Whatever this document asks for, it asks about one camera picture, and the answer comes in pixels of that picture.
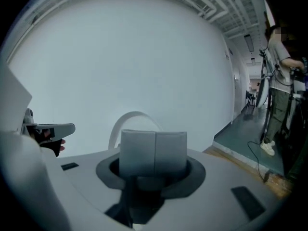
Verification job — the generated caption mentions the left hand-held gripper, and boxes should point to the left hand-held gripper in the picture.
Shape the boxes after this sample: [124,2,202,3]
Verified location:
[0,65,76,142]

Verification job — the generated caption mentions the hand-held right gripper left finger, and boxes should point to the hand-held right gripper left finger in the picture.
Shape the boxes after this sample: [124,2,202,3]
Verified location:
[119,129,156,178]

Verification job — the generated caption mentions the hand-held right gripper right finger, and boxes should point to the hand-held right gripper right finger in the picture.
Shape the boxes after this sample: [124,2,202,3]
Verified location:
[154,130,188,178]

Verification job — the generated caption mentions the white toilet with raised lid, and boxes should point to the white toilet with raised lid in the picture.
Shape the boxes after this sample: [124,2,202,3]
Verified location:
[107,110,165,152]

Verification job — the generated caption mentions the person's left hand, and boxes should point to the person's left hand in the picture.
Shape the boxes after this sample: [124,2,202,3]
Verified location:
[39,138,66,157]

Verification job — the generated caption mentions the wooden plank platform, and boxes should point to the wooden plank platform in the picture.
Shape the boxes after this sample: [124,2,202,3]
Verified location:
[203,145,293,199]

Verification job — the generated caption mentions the white door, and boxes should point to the white door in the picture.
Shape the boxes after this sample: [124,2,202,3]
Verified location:
[231,64,242,125]

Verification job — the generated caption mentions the black chair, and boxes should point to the black chair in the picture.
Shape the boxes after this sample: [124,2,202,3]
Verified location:
[245,90,257,110]

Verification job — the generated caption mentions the black floor cable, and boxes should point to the black floor cable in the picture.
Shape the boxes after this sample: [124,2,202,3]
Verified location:
[247,141,270,184]

